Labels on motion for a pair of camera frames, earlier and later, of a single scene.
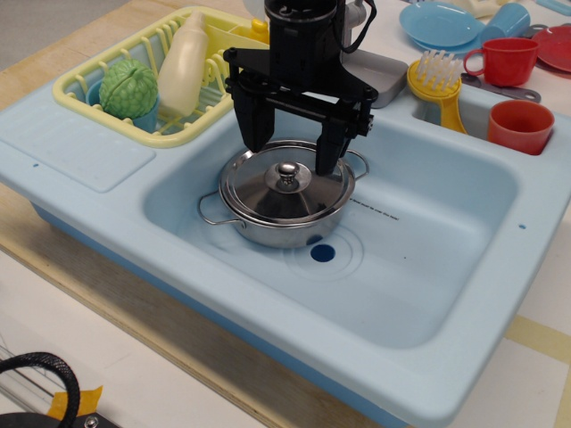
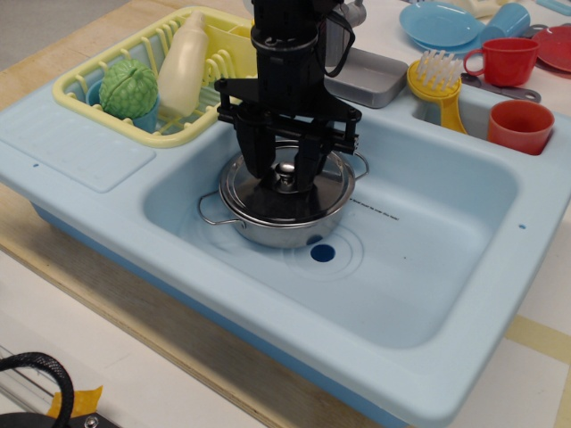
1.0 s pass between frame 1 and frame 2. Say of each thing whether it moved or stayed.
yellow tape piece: stayed
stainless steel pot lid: stayed
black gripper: moved
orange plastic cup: stayed
